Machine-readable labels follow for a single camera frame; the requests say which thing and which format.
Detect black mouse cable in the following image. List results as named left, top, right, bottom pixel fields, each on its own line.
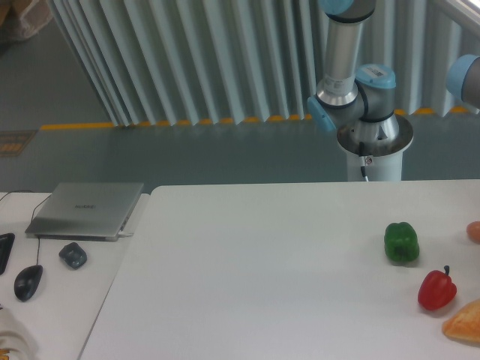
left=0, top=190, right=52, bottom=266

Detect black keyboard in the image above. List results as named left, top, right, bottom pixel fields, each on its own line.
left=0, top=232, right=15, bottom=275

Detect red bell pepper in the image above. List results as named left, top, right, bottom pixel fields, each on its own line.
left=417, top=265, right=458, bottom=311

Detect white sleeved forearm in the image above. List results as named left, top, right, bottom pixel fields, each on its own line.
left=1, top=306, right=35, bottom=360

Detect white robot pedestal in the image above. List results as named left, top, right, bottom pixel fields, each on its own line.
left=337, top=114, right=413, bottom=182

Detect black computer mouse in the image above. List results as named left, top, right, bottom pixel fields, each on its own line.
left=13, top=265, right=44, bottom=302

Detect dark grey small device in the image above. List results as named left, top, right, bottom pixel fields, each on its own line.
left=58, top=242, right=88, bottom=270

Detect cardboard box in wrap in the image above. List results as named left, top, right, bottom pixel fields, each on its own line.
left=1, top=0, right=53, bottom=44

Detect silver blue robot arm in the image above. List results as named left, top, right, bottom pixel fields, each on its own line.
left=307, top=1, right=479, bottom=129

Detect orange round fruit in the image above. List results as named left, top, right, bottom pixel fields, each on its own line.
left=466, top=221, right=480, bottom=244

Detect corrugated white partition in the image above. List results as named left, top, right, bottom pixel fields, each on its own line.
left=49, top=1, right=479, bottom=126

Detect green bell pepper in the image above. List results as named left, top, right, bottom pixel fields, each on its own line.
left=384, top=222, right=420, bottom=263

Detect silver closed laptop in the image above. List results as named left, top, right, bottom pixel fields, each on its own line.
left=25, top=182, right=143, bottom=242

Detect orange bread loaf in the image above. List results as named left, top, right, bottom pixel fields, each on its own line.
left=442, top=299, right=479, bottom=344

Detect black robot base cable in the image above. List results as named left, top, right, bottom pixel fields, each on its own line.
left=358, top=140, right=371, bottom=182

